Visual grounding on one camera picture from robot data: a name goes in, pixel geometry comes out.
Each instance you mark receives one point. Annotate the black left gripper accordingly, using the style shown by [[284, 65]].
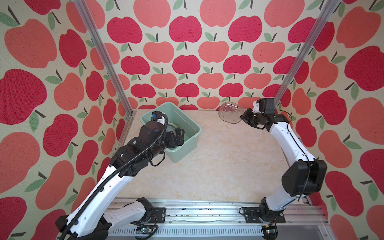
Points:
[[176, 142]]

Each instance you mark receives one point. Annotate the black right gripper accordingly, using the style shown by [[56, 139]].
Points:
[[246, 117]]

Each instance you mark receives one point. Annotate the smoky glass dotted plate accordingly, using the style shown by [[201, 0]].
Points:
[[231, 112]]

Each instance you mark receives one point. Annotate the clear ribbed glass plate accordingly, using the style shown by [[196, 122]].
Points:
[[171, 127]]

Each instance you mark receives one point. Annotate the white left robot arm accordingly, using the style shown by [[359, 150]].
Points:
[[91, 220]]

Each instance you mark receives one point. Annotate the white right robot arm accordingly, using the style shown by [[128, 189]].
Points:
[[305, 175]]

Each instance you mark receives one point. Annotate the mint green plastic bin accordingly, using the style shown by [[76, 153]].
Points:
[[183, 121]]

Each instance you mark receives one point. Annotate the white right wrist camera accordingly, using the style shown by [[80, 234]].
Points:
[[265, 106]]

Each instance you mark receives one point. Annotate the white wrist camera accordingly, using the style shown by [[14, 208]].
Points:
[[158, 116], [265, 106]]

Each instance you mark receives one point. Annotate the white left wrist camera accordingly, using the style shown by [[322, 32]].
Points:
[[158, 116]]

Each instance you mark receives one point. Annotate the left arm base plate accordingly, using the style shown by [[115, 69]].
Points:
[[156, 214]]

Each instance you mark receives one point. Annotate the aluminium front rail frame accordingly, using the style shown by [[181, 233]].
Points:
[[188, 218]]

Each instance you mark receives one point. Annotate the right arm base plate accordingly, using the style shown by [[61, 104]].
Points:
[[262, 216]]

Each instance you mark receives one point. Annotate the right aluminium corner post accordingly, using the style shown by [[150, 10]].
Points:
[[319, 24]]

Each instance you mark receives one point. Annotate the aluminium corner post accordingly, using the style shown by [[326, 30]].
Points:
[[90, 25], [319, 24]]

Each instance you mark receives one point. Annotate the left aluminium corner post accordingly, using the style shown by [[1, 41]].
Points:
[[90, 25]]

